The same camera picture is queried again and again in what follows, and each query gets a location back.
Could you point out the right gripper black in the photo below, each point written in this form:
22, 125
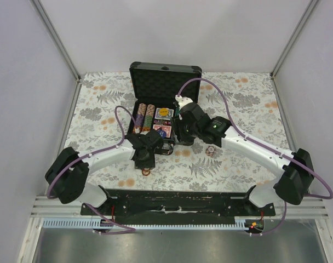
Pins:
178, 123

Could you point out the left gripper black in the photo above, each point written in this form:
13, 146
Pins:
150, 163

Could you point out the blue round blind button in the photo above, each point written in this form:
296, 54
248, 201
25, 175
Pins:
162, 133

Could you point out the orange red chip stack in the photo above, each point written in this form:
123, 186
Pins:
146, 171

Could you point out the yellow round blind button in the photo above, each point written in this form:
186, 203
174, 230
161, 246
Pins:
163, 112

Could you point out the tan blue chip stack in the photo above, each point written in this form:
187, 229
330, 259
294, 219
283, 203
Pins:
210, 151

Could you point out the red triangular all-in token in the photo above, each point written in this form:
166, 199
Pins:
158, 127

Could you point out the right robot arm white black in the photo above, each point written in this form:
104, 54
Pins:
292, 181

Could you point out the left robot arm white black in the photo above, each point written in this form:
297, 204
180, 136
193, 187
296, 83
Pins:
67, 176

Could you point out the black poker set case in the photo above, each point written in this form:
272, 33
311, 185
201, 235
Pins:
157, 84

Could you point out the chip column in case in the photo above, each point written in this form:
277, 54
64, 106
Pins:
140, 116
148, 118

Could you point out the red dice row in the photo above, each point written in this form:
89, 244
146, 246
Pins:
162, 122

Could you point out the red playing card deck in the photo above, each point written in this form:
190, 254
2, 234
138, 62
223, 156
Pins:
167, 129

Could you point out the blue playing card deck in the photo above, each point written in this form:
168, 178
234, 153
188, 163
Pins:
170, 115

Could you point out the floral table mat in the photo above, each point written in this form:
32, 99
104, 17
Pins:
102, 115

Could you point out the white slotted cable duct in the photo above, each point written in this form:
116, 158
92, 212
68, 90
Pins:
99, 224

